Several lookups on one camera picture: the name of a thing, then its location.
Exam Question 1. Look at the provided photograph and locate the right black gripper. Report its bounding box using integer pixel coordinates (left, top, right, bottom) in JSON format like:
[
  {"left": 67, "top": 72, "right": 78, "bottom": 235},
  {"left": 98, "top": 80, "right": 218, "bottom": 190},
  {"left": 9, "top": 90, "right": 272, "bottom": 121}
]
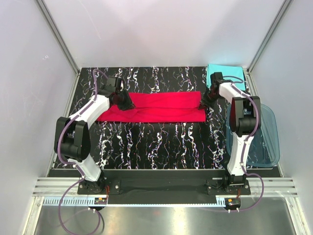
[{"left": 198, "top": 88, "right": 221, "bottom": 110}]

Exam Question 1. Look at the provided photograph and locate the red t shirt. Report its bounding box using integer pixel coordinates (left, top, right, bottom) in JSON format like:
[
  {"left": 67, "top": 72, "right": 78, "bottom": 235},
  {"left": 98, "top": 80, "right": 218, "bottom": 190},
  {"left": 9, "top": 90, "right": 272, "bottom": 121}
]
[{"left": 97, "top": 92, "right": 206, "bottom": 123}]

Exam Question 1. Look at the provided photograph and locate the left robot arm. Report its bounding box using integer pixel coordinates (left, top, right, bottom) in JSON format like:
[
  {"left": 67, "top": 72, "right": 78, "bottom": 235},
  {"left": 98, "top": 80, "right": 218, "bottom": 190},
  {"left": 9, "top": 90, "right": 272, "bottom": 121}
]
[{"left": 54, "top": 76, "right": 135, "bottom": 194}]

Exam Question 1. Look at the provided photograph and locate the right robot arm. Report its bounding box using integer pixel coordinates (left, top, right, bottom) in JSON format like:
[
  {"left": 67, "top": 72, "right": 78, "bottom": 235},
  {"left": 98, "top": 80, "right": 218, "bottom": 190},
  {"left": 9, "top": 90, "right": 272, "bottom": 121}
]
[{"left": 198, "top": 72, "right": 261, "bottom": 194}]

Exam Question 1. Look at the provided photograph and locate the folded cyan t shirt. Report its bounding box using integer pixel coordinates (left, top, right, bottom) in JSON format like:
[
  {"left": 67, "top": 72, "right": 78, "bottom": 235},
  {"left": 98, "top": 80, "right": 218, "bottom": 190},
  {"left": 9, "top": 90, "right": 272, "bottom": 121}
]
[{"left": 206, "top": 64, "right": 246, "bottom": 91}]

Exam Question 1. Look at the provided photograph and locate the clear blue plastic bin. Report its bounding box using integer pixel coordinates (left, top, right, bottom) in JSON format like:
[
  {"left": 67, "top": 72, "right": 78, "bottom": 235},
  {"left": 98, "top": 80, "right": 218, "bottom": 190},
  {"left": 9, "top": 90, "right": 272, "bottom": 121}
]
[{"left": 224, "top": 102, "right": 281, "bottom": 168}]

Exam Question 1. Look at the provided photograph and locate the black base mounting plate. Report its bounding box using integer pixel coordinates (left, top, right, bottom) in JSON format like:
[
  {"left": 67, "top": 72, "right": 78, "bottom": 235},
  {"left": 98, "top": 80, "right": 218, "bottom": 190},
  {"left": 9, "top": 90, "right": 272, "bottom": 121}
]
[{"left": 78, "top": 169, "right": 251, "bottom": 206}]

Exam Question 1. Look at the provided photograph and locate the right aluminium frame post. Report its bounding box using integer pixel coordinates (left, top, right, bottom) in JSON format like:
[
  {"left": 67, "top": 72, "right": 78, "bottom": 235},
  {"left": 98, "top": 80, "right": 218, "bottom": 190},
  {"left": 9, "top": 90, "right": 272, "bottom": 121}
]
[{"left": 246, "top": 0, "right": 294, "bottom": 74}]

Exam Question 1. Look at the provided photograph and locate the aluminium frame post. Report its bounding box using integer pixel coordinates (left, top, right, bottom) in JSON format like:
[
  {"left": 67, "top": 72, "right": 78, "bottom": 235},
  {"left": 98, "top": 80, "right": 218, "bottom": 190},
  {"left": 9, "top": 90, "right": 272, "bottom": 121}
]
[
  {"left": 34, "top": 0, "right": 80, "bottom": 75},
  {"left": 246, "top": 0, "right": 294, "bottom": 74}
]

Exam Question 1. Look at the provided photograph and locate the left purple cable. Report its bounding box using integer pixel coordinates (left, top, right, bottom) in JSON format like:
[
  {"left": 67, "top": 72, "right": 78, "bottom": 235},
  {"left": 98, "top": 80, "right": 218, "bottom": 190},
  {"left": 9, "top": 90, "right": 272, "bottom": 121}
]
[{"left": 56, "top": 69, "right": 110, "bottom": 233}]

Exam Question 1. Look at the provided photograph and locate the left aluminium frame post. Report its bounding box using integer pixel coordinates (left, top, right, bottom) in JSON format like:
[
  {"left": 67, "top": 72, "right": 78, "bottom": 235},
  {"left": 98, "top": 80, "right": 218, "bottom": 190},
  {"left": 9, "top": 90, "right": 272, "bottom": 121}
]
[{"left": 34, "top": 0, "right": 80, "bottom": 75}]

